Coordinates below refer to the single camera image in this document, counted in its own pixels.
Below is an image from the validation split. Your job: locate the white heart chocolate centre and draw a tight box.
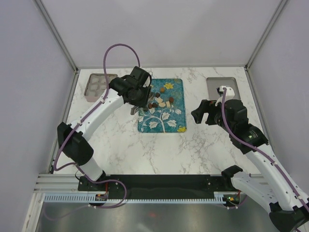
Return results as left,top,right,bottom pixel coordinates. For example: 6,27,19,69
155,98,163,103

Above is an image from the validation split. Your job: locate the pink box lid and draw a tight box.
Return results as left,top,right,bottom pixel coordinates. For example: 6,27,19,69
206,77,242,102

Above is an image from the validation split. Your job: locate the white slotted cable duct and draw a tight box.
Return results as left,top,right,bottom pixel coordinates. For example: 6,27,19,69
43,192,239,205

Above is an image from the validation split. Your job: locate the pink chocolate box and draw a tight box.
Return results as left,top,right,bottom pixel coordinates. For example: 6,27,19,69
84,73,106,102

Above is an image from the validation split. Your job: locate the aluminium frame rail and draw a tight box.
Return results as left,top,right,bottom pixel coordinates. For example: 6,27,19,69
33,0,79,73

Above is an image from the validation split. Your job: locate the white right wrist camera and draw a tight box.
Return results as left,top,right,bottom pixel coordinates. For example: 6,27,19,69
215,86,235,106

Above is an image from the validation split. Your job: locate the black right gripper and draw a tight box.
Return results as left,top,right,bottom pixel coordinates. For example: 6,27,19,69
191,99,234,133

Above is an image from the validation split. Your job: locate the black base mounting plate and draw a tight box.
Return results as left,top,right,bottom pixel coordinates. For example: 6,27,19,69
78,174,237,199

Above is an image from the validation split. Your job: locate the teal floral tray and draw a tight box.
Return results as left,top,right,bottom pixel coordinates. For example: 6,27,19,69
138,78,187,133

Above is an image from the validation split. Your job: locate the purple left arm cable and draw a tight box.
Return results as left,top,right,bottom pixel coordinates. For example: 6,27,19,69
44,43,142,222

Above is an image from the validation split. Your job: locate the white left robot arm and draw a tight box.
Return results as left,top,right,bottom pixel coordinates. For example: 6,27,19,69
54,66,152,190

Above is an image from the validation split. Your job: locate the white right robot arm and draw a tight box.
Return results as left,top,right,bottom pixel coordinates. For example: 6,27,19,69
191,100,309,232

